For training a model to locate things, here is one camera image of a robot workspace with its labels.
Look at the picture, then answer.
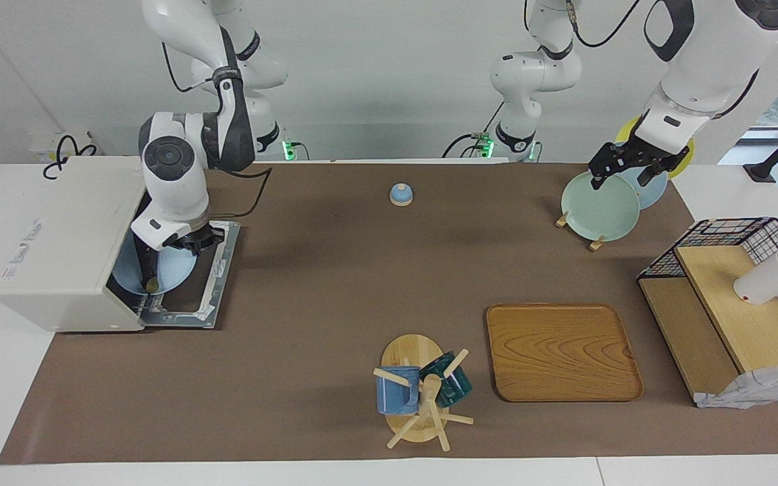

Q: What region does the blue mug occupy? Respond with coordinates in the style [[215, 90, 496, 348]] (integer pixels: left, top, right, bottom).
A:
[[376, 366, 421, 416]]

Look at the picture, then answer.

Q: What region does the white cup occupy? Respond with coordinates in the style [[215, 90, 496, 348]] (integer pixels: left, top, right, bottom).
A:
[[733, 250, 778, 305]]

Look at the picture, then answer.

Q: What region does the wooden plate rack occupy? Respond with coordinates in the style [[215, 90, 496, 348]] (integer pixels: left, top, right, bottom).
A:
[[555, 212, 607, 252]]

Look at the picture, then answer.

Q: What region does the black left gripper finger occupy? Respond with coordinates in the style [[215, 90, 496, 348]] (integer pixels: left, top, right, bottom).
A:
[[588, 158, 618, 192], [636, 161, 668, 189]]

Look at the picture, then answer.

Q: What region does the pale green plate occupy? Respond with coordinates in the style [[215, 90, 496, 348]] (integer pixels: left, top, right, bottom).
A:
[[561, 170, 642, 243]]

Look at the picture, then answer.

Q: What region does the beige toaster oven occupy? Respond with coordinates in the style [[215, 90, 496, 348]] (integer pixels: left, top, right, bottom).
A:
[[0, 156, 148, 333]]

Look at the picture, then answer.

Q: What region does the grey white patterned cloth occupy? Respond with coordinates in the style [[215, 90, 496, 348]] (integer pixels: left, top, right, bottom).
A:
[[694, 363, 778, 410]]

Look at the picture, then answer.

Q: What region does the light blue ribbed plate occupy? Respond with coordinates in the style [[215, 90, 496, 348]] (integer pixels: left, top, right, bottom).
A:
[[115, 242, 198, 295]]

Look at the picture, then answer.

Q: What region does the black wire basket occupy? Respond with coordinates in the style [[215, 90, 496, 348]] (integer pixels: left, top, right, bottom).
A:
[[637, 217, 778, 358]]

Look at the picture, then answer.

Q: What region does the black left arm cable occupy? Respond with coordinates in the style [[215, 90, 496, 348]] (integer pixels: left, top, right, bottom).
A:
[[565, 0, 643, 49]]

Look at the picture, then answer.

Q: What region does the toaster oven glass door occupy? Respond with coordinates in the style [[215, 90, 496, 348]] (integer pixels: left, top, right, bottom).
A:
[[134, 221, 242, 330]]

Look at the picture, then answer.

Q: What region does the yellow plate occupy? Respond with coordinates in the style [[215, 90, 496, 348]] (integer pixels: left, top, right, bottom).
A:
[[615, 115, 696, 180]]

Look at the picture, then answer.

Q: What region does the light blue smooth plate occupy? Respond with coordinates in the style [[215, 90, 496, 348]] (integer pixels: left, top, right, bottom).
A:
[[622, 165, 669, 211]]

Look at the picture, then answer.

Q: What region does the wooden shelf unit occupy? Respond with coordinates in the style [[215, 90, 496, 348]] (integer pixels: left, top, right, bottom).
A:
[[637, 244, 778, 407]]

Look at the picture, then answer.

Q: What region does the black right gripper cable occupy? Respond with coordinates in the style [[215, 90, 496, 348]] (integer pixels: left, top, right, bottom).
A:
[[161, 40, 221, 95]]

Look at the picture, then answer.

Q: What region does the dark green mug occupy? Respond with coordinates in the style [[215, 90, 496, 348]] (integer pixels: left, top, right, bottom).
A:
[[420, 350, 473, 408]]

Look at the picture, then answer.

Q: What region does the wooden serving tray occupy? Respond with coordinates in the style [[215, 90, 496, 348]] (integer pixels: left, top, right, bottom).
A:
[[486, 303, 644, 404]]

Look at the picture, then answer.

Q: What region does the brown table mat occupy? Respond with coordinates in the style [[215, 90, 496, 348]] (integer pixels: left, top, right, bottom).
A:
[[0, 161, 778, 466]]

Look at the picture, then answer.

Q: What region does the wooden mug tree stand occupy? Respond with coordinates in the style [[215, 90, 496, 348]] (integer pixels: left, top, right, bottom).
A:
[[371, 333, 475, 452]]

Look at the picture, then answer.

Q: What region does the black floor cable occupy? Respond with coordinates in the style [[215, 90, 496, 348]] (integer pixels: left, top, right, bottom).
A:
[[208, 166, 274, 219]]

